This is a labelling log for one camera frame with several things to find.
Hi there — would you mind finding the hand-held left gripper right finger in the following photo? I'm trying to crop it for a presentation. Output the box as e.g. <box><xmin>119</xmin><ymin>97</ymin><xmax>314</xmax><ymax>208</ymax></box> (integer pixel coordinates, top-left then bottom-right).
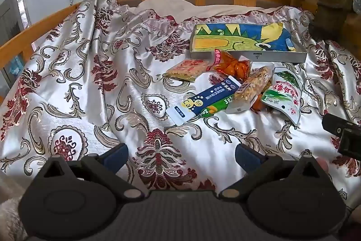
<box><xmin>219</xmin><ymin>143</ymin><xmax>328</xmax><ymax>200</ymax></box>

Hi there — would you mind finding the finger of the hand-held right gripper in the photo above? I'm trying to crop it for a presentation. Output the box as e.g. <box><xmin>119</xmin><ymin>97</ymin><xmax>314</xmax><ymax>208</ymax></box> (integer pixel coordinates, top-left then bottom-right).
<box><xmin>322</xmin><ymin>113</ymin><xmax>361</xmax><ymax>140</ymax></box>

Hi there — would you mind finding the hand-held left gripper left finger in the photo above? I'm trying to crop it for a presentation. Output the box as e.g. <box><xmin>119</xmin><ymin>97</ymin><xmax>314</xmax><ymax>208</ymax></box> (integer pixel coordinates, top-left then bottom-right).
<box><xmin>36</xmin><ymin>143</ymin><xmax>144</xmax><ymax>200</ymax></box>

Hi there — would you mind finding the yellow green snack packet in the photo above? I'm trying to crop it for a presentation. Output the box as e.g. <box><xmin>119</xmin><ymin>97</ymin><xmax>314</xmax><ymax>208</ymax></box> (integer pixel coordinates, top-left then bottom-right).
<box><xmin>201</xmin><ymin>96</ymin><xmax>236</xmax><ymax>118</ymax></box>

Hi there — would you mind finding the green white snack packet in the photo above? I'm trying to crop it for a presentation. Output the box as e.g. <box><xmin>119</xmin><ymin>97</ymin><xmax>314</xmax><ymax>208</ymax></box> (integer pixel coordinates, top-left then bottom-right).
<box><xmin>261</xmin><ymin>67</ymin><xmax>303</xmax><ymax>126</ymax></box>

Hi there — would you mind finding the clear nut bar packet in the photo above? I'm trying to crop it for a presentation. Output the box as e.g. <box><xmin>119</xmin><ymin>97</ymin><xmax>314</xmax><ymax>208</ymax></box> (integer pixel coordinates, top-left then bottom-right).
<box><xmin>226</xmin><ymin>63</ymin><xmax>275</xmax><ymax>114</ymax></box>

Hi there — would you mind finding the long blue packet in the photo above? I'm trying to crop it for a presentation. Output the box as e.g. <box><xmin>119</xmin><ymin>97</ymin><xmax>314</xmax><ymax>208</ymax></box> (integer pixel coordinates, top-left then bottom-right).
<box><xmin>166</xmin><ymin>76</ymin><xmax>243</xmax><ymax>126</ymax></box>

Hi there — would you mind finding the orange snack packet red label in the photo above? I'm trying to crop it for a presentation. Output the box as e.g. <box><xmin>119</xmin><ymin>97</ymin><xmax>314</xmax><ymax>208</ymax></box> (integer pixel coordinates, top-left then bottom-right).
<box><xmin>207</xmin><ymin>49</ymin><xmax>251</xmax><ymax>80</ymax></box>

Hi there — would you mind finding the grey cardboard tray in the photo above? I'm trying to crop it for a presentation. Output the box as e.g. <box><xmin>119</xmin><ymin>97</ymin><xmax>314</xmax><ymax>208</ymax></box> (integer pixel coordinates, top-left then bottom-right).
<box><xmin>190</xmin><ymin>22</ymin><xmax>308</xmax><ymax>64</ymax></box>

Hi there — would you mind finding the puffed rice cracker packet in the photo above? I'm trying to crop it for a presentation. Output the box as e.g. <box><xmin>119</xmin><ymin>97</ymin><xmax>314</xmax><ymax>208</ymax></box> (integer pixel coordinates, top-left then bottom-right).
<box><xmin>163</xmin><ymin>59</ymin><xmax>211</xmax><ymax>82</ymax></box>

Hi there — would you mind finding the person's right hand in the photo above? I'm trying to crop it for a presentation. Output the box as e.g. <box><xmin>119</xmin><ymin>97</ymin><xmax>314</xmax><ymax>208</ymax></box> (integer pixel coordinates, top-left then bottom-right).
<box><xmin>315</xmin><ymin>158</ymin><xmax>329</xmax><ymax>174</ymax></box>

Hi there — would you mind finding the floral satin blanket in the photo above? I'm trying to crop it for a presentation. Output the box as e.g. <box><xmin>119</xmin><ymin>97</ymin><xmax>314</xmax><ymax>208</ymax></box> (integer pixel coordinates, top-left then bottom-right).
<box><xmin>0</xmin><ymin>0</ymin><xmax>361</xmax><ymax>241</ymax></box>

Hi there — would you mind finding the beige fluffy cloth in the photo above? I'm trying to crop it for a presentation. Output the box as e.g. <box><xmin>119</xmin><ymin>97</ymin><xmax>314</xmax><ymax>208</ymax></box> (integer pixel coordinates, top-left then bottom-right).
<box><xmin>0</xmin><ymin>170</ymin><xmax>29</xmax><ymax>241</ymax></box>

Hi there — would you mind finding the cream bed sheet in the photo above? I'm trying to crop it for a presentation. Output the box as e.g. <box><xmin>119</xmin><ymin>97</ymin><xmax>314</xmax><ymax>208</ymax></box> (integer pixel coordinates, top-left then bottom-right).
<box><xmin>137</xmin><ymin>0</ymin><xmax>285</xmax><ymax>18</ymax></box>

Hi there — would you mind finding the grey framed window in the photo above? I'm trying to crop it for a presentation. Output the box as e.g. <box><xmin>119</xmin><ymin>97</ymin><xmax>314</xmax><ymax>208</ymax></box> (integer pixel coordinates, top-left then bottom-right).
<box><xmin>0</xmin><ymin>0</ymin><xmax>32</xmax><ymax>95</ymax></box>

